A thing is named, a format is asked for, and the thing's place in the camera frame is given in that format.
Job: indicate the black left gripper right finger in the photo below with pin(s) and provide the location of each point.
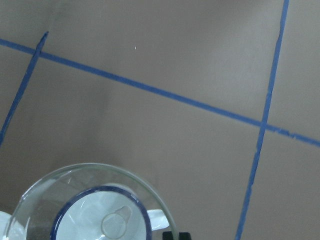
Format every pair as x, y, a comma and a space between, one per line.
185, 236

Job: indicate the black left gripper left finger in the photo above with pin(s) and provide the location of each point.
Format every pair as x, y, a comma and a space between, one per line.
167, 235

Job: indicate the clear glass funnel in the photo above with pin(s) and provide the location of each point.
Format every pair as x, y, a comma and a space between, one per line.
52, 191

